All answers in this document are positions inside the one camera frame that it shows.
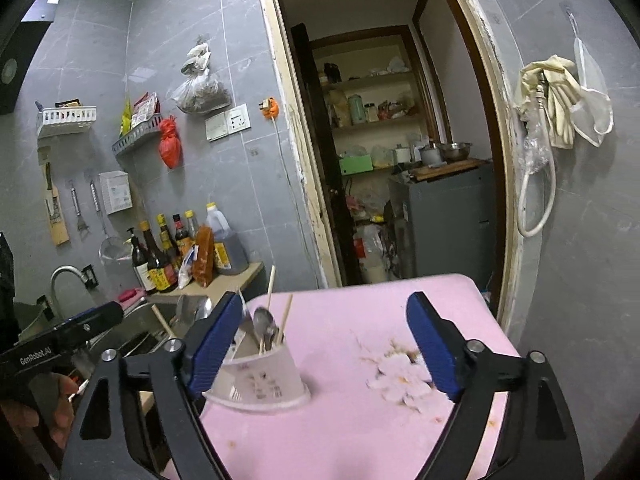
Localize grey cabinet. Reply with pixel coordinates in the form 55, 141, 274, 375
389, 162, 496, 286

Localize white wall switch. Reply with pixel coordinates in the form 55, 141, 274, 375
206, 111, 228, 142

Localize yellow cap sauce bottle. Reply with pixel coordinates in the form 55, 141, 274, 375
156, 214, 182, 271

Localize white plastic bag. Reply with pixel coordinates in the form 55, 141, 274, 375
354, 225, 388, 283

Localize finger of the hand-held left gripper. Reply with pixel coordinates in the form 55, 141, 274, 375
52, 301, 124, 349

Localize steel mixing bowl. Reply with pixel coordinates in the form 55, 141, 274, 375
440, 142, 473, 163

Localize white wall basket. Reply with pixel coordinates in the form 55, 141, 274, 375
36, 105, 97, 138

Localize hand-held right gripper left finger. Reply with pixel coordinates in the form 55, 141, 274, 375
60, 291, 243, 480

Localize white mesh bag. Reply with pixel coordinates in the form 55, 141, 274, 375
567, 10, 614, 148

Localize clear bag of dried goods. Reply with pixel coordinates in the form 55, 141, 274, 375
171, 37, 232, 115

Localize cream door frame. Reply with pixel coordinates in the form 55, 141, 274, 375
256, 0, 526, 331

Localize white hose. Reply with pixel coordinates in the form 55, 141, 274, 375
517, 72, 557, 238

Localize green box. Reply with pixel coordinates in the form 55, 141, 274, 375
339, 154, 374, 176

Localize red snack packet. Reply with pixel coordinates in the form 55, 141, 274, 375
131, 92, 160, 128

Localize beige kitchen counter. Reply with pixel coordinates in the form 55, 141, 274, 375
137, 261, 265, 411

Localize metal peeler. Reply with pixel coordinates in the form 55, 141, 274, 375
70, 187, 90, 236

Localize orange seasoning packet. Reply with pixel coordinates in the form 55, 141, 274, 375
192, 225, 216, 288

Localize person's left hand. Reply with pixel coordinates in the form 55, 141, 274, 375
0, 375, 80, 450

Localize pink floral tablecloth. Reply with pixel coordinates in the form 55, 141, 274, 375
160, 272, 523, 480

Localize black range hood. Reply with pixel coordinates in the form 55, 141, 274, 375
0, 0, 62, 116

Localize white wall socket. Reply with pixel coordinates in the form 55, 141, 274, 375
226, 103, 249, 133

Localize dark pump bottle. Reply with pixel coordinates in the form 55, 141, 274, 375
131, 227, 151, 295

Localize steel kitchen sink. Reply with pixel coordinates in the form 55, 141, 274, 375
87, 295, 211, 356

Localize white power cable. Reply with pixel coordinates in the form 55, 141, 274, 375
271, 117, 327, 288

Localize pantry shelf unit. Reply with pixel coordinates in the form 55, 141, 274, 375
310, 27, 436, 181

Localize white wall box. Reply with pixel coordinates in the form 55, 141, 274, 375
98, 170, 133, 215

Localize small metal spoon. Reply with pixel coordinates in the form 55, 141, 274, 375
252, 307, 280, 351

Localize dark wooden door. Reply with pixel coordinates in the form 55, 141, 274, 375
290, 22, 361, 286

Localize large cooking oil jug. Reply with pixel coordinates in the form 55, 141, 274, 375
205, 202, 249, 276

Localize grey wall shelf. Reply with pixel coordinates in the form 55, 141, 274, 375
111, 115, 163, 157

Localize red plastic bag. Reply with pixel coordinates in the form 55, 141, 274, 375
159, 115, 181, 170

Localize cream rubber gloves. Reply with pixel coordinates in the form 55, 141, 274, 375
515, 55, 583, 150

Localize white seasoning packet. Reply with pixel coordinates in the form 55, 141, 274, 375
178, 247, 197, 290

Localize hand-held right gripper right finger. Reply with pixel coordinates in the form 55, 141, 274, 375
406, 291, 585, 480

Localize wooden cutting board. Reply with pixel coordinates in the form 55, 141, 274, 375
409, 158, 491, 182

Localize metal strainer ladle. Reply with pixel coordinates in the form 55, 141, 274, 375
89, 180, 132, 263

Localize metal faucet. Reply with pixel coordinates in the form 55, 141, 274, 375
50, 266, 97, 318

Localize red label sauce bottle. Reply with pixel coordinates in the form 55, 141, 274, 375
172, 214, 193, 256

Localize wooden knife holder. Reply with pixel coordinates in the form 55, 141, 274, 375
40, 160, 70, 247

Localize clear plastic bag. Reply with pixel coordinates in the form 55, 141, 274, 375
519, 120, 551, 176

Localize large dark sauce bottle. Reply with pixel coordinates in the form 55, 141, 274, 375
139, 221, 177, 293

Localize white plastic utensil holder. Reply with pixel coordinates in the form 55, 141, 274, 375
202, 305, 312, 411

